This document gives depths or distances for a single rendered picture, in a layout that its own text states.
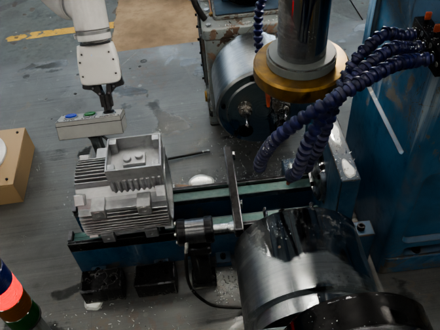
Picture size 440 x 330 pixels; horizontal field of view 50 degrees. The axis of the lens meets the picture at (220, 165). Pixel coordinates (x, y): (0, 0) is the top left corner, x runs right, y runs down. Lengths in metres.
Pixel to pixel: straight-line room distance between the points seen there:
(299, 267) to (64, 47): 3.11
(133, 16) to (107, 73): 2.37
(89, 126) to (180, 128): 0.41
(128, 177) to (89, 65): 0.34
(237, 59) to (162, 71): 0.64
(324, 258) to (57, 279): 0.75
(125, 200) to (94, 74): 0.35
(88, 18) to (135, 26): 2.27
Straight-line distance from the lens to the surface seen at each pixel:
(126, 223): 1.09
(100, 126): 1.27
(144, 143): 1.09
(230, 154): 1.16
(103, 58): 1.23
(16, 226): 1.48
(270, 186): 1.24
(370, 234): 1.17
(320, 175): 1.08
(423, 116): 0.89
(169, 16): 3.53
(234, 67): 1.23
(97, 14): 1.21
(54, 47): 3.76
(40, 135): 1.72
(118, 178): 1.04
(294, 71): 0.87
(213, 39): 1.38
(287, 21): 0.84
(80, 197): 1.07
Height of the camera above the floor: 1.87
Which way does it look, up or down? 47 degrees down
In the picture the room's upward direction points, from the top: 6 degrees counter-clockwise
